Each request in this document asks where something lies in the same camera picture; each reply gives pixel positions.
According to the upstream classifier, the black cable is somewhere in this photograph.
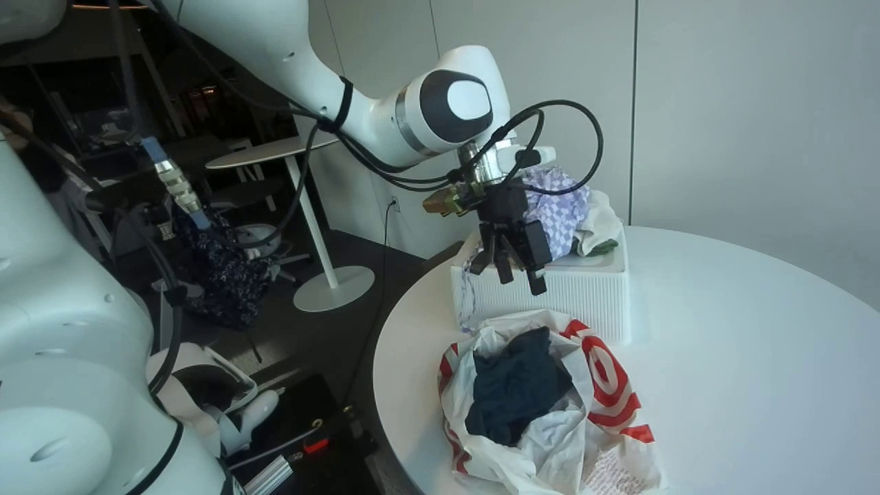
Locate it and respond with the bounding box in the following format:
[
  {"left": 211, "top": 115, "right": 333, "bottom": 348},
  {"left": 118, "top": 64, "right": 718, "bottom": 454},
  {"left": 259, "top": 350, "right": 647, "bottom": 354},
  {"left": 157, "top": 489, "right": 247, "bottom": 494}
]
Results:
[{"left": 342, "top": 199, "right": 401, "bottom": 413}]

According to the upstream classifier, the black case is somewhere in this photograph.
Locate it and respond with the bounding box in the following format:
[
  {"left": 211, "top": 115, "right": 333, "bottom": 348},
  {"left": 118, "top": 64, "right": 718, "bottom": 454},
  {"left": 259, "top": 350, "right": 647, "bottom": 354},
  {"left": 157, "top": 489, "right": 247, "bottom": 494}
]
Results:
[{"left": 225, "top": 373, "right": 380, "bottom": 495}]

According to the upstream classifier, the white and red plastic bag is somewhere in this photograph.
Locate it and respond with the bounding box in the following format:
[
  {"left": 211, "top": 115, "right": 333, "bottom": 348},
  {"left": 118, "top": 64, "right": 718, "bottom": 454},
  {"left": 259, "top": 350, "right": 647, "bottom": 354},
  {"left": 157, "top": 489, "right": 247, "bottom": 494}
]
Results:
[{"left": 437, "top": 309, "right": 666, "bottom": 495}]

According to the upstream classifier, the white ribbed basket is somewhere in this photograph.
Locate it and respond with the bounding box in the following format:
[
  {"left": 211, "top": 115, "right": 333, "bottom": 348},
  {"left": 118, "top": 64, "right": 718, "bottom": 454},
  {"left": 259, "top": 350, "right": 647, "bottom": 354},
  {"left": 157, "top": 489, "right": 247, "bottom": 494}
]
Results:
[{"left": 450, "top": 225, "right": 633, "bottom": 346}]

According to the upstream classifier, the purple checkered cloth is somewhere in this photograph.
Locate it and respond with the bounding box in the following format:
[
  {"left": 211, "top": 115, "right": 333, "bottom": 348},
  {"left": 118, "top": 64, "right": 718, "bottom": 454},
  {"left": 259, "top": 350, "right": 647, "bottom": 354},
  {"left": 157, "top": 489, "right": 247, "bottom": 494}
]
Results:
[{"left": 520, "top": 167, "right": 592, "bottom": 261}]

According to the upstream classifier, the round white pedestal table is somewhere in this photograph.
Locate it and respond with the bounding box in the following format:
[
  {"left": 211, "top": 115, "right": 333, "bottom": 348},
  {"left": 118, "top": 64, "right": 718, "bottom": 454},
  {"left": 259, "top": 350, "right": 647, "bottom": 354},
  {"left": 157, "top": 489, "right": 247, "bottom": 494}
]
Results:
[{"left": 205, "top": 133, "right": 376, "bottom": 314}]

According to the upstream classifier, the white headset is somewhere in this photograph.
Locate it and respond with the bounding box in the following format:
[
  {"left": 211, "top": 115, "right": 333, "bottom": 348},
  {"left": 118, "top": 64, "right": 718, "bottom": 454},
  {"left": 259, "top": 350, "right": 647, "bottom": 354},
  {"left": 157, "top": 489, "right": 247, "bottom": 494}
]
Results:
[{"left": 146, "top": 342, "right": 260, "bottom": 459}]

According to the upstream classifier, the office chair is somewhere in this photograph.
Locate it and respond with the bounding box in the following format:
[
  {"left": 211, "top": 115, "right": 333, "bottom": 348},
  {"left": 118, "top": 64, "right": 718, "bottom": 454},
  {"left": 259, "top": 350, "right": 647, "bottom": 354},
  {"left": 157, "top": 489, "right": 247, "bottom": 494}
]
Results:
[{"left": 232, "top": 222, "right": 311, "bottom": 284}]

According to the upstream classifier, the blue striped white cloth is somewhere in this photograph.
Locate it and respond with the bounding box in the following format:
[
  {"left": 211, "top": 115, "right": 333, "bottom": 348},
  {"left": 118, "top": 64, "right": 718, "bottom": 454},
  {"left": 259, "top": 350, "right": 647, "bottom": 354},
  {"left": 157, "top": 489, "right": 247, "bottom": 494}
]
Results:
[{"left": 457, "top": 252, "right": 485, "bottom": 335}]

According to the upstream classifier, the dark floral fabric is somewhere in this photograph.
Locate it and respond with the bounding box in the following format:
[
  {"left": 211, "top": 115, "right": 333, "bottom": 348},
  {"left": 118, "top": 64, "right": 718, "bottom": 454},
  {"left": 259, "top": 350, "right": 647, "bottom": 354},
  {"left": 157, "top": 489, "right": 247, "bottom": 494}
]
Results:
[{"left": 170, "top": 205, "right": 277, "bottom": 332}]

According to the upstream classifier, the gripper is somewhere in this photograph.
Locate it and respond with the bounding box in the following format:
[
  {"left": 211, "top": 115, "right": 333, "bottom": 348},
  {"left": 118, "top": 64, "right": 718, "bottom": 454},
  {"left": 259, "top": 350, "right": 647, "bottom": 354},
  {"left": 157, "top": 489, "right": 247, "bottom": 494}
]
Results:
[{"left": 470, "top": 179, "right": 553, "bottom": 297}]

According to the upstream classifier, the white hand controller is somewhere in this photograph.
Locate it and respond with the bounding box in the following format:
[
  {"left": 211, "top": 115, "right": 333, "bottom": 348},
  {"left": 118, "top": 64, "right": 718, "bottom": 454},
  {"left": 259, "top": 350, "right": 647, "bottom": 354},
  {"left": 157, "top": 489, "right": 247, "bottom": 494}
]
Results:
[{"left": 219, "top": 388, "right": 281, "bottom": 456}]

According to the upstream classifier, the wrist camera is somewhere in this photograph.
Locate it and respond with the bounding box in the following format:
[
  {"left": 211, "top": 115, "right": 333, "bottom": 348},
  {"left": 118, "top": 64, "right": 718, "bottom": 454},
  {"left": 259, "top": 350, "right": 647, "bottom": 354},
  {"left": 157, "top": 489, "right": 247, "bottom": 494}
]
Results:
[{"left": 421, "top": 181, "right": 485, "bottom": 219}]

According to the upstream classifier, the dark blue clothing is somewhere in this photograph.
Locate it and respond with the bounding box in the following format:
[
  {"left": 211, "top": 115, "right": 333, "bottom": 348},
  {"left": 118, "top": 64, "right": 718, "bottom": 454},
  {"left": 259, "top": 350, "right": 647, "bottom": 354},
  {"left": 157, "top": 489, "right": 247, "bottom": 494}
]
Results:
[{"left": 465, "top": 326, "right": 574, "bottom": 448}]

